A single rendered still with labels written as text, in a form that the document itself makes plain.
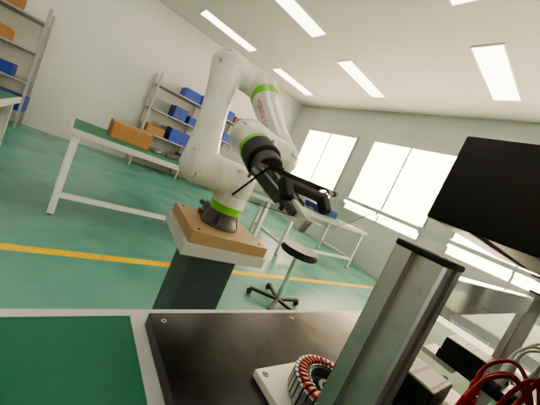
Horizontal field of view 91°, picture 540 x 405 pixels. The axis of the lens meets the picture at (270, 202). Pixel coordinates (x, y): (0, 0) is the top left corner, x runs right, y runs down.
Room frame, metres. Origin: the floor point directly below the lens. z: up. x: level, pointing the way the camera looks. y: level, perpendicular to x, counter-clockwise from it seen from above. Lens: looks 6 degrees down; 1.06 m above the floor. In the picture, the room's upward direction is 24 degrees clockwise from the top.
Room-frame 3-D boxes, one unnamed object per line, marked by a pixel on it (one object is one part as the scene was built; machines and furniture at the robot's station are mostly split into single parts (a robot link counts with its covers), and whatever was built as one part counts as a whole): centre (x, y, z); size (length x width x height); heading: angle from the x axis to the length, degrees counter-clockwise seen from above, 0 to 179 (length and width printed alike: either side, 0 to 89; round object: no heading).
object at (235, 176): (1.02, 0.16, 0.94); 0.16 x 0.13 x 0.19; 124
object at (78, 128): (3.07, 1.07, 0.38); 2.20 x 0.90 x 0.75; 129
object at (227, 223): (1.07, 0.18, 0.82); 0.26 x 0.15 x 0.06; 39
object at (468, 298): (0.36, -0.34, 1.03); 0.62 x 0.01 x 0.03; 129
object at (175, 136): (6.16, 2.59, 0.92); 0.42 x 0.42 x 0.29; 40
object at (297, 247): (2.28, -0.43, 0.28); 0.54 x 0.49 x 0.56; 39
